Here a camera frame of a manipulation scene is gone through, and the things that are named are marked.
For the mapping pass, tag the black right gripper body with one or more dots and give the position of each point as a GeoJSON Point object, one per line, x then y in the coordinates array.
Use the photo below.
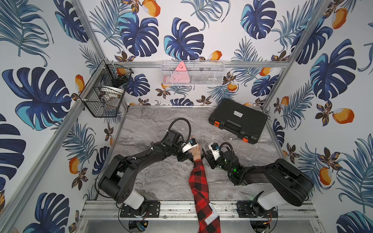
{"type": "Point", "coordinates": [220, 163]}

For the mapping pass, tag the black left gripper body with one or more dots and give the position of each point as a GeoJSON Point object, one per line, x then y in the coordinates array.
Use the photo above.
{"type": "Point", "coordinates": [183, 156]}

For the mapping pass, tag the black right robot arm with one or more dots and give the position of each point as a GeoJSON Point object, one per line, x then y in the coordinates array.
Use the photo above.
{"type": "Point", "coordinates": [290, 185]}

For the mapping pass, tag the red plaid sleeved forearm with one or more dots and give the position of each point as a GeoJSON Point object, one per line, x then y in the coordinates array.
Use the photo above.
{"type": "Point", "coordinates": [199, 188]}

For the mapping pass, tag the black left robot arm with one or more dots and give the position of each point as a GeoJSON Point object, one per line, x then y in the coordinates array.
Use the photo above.
{"type": "Point", "coordinates": [120, 175]}

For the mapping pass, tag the mannequin hand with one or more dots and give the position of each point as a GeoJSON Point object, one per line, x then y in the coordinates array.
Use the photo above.
{"type": "Point", "coordinates": [196, 152]}

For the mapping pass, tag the black plastic tool case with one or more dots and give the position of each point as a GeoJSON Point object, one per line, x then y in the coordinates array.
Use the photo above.
{"type": "Point", "coordinates": [244, 122]}

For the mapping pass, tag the pink triangle item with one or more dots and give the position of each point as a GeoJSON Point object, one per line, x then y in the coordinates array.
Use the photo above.
{"type": "Point", "coordinates": [180, 75]}

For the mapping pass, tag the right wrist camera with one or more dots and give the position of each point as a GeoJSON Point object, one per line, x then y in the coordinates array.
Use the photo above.
{"type": "Point", "coordinates": [215, 149]}

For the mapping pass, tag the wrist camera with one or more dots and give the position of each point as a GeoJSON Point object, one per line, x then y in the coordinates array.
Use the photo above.
{"type": "Point", "coordinates": [215, 149]}
{"type": "Point", "coordinates": [172, 138]}

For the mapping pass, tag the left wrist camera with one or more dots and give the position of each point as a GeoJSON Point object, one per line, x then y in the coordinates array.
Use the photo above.
{"type": "Point", "coordinates": [172, 138]}

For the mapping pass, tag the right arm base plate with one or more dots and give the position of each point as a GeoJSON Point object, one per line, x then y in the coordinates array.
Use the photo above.
{"type": "Point", "coordinates": [250, 209]}

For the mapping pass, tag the aluminium front rail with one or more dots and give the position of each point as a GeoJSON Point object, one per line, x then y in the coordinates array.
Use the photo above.
{"type": "Point", "coordinates": [185, 210]}

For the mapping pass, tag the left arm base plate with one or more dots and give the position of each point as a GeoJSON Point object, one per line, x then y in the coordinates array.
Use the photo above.
{"type": "Point", "coordinates": [149, 209]}

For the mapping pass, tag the clear wall shelf basket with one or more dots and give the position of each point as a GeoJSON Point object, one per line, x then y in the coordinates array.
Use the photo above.
{"type": "Point", "coordinates": [208, 73]}

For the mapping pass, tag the black wire basket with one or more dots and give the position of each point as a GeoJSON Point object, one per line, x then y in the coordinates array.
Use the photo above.
{"type": "Point", "coordinates": [107, 89]}

